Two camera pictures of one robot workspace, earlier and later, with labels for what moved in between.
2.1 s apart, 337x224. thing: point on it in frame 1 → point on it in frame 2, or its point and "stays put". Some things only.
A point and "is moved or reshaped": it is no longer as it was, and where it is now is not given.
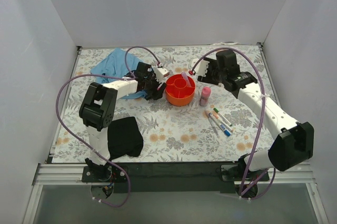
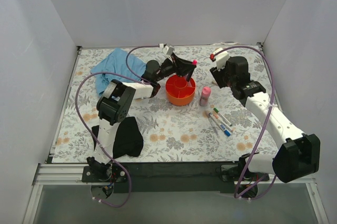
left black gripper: [154, 84] → [174, 63]
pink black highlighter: [159, 86] is moved or reshaped
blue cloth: [113, 63] stays put
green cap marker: [217, 111] stays put
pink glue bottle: [204, 98] stays put
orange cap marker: [230, 129] stays put
